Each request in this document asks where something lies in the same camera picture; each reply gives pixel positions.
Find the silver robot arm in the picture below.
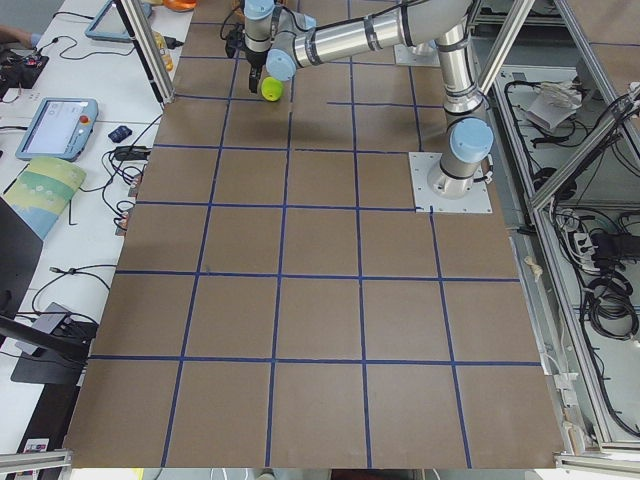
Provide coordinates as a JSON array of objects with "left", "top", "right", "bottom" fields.
[{"left": 241, "top": 1, "right": 494, "bottom": 200}]

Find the black monitor stand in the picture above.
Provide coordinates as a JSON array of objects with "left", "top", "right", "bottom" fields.
[{"left": 1, "top": 201, "right": 97, "bottom": 385}]

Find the orange bucket with lid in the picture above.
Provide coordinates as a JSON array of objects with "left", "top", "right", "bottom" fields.
[{"left": 163, "top": 0, "right": 198, "bottom": 12}]

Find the aluminium frame post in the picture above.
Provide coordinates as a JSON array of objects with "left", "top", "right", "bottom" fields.
[{"left": 114, "top": 0, "right": 175, "bottom": 105}]

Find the left teach pendant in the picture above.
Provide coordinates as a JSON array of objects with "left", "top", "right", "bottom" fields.
[{"left": 15, "top": 97, "right": 99, "bottom": 162}]

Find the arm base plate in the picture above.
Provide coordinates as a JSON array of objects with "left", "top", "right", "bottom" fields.
[
  {"left": 408, "top": 152, "right": 493, "bottom": 214},
  {"left": 394, "top": 41, "right": 440, "bottom": 68}
]

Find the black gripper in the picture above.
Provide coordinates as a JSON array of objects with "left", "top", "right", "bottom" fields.
[{"left": 246, "top": 50, "right": 265, "bottom": 93}]

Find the right teach pendant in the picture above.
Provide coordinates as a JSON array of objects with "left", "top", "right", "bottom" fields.
[{"left": 85, "top": 1, "right": 130, "bottom": 43}]

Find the teach pendant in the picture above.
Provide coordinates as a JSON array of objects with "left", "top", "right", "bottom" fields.
[
  {"left": 15, "top": 97, "right": 99, "bottom": 162},
  {"left": 85, "top": 1, "right": 130, "bottom": 43}
]

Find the green apple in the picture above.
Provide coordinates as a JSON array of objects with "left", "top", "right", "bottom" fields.
[{"left": 260, "top": 76, "right": 284, "bottom": 102}]

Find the rolled green patterned mat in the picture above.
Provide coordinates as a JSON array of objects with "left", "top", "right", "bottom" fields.
[{"left": 2, "top": 156, "right": 87, "bottom": 240}]

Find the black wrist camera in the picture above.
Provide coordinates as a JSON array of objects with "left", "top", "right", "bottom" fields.
[{"left": 225, "top": 24, "right": 245, "bottom": 58}]

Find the small dark blue pouch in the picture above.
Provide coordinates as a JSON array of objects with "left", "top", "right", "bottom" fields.
[{"left": 108, "top": 125, "right": 132, "bottom": 143}]

